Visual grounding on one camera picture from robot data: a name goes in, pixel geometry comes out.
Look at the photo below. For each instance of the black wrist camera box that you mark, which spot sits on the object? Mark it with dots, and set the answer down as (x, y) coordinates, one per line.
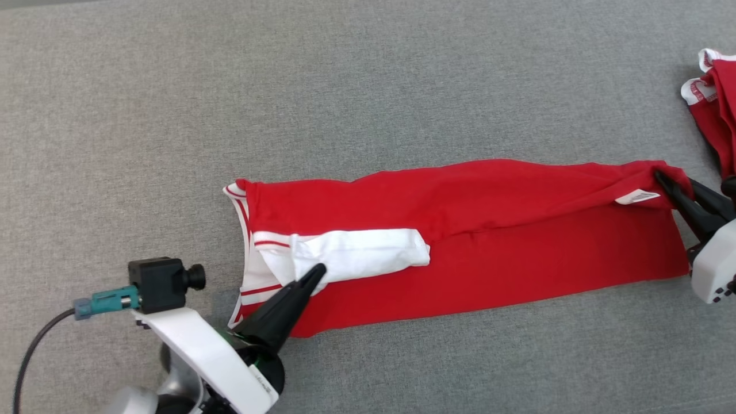
(158, 284)

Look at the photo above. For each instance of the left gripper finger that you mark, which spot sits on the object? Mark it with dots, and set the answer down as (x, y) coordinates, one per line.
(276, 316)

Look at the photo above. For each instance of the red shirt striped white sleeves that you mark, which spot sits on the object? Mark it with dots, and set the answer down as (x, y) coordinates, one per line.
(517, 253)

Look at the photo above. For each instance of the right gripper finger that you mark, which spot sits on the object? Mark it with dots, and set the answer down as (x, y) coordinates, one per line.
(690, 210)
(716, 204)

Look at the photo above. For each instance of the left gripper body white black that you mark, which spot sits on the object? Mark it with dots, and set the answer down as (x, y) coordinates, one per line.
(218, 356)

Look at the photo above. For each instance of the red jersey with black lettering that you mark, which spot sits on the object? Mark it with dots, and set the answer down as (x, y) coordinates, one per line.
(719, 98)

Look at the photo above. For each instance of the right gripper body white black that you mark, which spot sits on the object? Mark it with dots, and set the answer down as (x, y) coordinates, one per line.
(719, 264)

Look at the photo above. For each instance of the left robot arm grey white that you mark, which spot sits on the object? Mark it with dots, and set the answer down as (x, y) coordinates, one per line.
(132, 402)

